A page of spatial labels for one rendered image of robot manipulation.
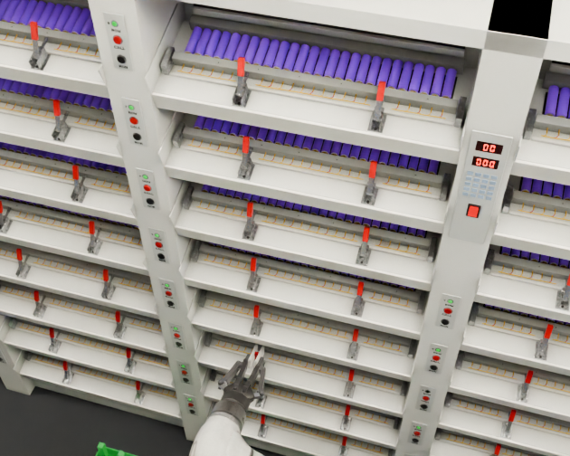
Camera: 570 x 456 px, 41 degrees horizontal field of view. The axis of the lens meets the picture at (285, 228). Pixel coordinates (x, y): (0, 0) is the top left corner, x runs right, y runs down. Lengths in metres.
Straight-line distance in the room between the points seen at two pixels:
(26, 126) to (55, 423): 1.34
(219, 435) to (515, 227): 0.85
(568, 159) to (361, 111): 0.38
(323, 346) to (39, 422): 1.23
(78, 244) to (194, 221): 0.40
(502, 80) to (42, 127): 1.02
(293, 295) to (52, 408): 1.28
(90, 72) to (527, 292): 1.02
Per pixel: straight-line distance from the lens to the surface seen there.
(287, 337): 2.05
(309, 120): 1.45
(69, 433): 2.84
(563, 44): 1.27
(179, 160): 1.66
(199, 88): 1.53
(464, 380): 2.02
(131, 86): 1.55
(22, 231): 2.15
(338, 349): 2.03
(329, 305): 1.87
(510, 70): 1.30
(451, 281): 1.68
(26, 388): 2.92
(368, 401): 2.18
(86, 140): 1.75
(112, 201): 1.88
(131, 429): 2.80
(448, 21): 1.28
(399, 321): 1.86
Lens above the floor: 2.43
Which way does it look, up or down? 48 degrees down
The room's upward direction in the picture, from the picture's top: 1 degrees counter-clockwise
